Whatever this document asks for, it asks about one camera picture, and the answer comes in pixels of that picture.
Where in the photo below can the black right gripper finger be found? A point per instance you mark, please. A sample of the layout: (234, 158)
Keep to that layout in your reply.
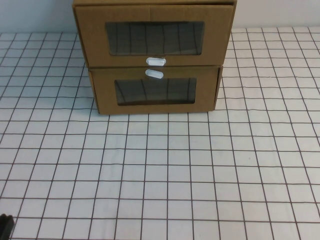
(10, 223)

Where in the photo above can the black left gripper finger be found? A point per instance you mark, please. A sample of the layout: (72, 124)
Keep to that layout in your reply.
(3, 225)

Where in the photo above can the cardboard drawer with wide window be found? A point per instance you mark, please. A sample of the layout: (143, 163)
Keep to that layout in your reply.
(92, 37)

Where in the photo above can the white black-grid tablecloth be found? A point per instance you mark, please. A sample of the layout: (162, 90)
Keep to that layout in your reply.
(150, 175)

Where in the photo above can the cardboard drawer with narrow window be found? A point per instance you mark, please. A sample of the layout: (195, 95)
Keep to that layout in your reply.
(105, 95)

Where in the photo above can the cardboard shell of narrow-window drawer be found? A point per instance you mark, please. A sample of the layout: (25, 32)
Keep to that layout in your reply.
(221, 87)

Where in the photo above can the cardboard shell of wide-window drawer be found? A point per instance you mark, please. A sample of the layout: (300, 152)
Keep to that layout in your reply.
(150, 2)

